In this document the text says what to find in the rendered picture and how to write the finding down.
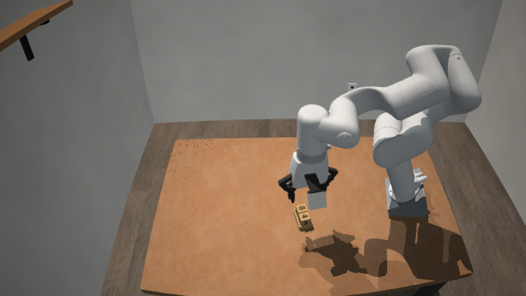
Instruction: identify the tan number cube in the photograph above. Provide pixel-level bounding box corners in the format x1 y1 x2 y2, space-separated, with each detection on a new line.
298 212 311 226
296 204 308 216

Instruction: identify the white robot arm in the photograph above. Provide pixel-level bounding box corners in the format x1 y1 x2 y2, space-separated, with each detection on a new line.
297 45 482 202

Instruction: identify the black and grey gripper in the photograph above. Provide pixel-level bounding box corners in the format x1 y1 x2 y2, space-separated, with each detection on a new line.
278 151 338 203

